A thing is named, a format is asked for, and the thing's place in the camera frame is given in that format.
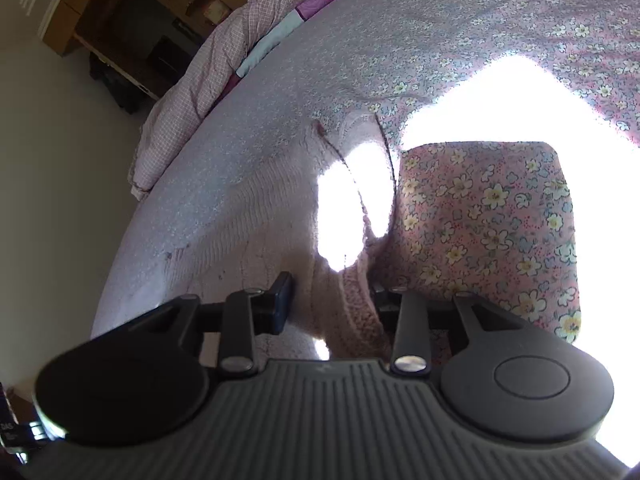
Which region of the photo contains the pink checked quilt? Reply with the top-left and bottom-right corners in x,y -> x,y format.
127,0 -> 312,199

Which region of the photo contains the wooden desk shelf unit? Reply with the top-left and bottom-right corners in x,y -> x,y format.
42,0 -> 273,103

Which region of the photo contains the black bag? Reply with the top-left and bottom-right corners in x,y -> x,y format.
89,52 -> 145,117

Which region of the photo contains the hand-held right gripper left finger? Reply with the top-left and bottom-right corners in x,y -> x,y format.
127,271 -> 295,380

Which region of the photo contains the pink knit sweater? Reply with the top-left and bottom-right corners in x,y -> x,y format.
92,109 -> 402,362

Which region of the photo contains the floral pink bed sheet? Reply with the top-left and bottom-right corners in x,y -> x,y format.
90,0 -> 640,463

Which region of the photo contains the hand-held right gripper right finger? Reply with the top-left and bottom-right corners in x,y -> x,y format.
369,281 -> 532,377

